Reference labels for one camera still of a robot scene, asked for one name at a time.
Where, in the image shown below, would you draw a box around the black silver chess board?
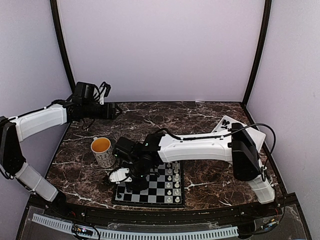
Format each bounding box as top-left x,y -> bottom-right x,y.
111,161 -> 185,208

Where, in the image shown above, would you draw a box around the black frame post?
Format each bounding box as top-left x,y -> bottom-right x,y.
49,0 -> 76,92
241,0 -> 272,108

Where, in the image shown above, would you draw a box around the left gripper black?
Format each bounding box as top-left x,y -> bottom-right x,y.
82,102 -> 123,120

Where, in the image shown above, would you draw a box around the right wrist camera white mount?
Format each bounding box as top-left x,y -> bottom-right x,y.
102,167 -> 132,185

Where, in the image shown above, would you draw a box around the white chess pieces row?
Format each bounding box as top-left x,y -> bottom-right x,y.
164,161 -> 182,205

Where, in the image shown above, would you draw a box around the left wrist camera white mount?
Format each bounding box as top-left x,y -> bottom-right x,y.
96,81 -> 111,105

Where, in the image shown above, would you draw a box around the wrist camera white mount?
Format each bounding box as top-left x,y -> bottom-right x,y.
102,167 -> 132,185
96,81 -> 111,105

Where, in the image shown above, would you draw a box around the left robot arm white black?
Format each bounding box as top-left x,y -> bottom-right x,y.
0,81 -> 123,218

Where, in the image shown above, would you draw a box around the right black frame post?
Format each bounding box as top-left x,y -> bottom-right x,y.
241,0 -> 272,108

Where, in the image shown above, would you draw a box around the black aluminium front rail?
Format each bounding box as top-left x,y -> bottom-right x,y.
24,192 -> 298,231

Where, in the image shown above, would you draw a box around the white slotted cable duct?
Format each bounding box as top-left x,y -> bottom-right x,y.
31,213 -> 239,240

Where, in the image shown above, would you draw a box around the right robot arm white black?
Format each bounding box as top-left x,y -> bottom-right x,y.
107,122 -> 276,217

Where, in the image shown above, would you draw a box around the patterned mug orange inside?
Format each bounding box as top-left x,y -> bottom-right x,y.
90,137 -> 116,169

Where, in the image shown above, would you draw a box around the black chess pieces in tray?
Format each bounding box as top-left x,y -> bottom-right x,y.
220,119 -> 231,130

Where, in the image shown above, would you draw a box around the white plastic tray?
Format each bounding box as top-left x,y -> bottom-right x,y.
211,115 -> 266,152

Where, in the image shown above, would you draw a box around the left black frame post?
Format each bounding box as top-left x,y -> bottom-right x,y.
49,0 -> 76,92

